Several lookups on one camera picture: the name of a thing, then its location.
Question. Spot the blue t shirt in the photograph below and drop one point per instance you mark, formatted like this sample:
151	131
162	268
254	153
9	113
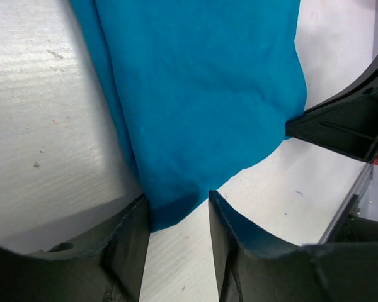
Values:
197	90

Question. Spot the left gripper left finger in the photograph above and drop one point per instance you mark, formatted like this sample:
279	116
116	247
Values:
106	263

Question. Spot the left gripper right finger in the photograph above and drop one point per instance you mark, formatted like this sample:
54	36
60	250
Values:
252	264

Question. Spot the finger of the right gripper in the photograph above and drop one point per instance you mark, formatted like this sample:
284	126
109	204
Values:
346	123

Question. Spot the aluminium mounting rail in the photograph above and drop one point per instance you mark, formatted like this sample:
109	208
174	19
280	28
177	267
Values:
356	192

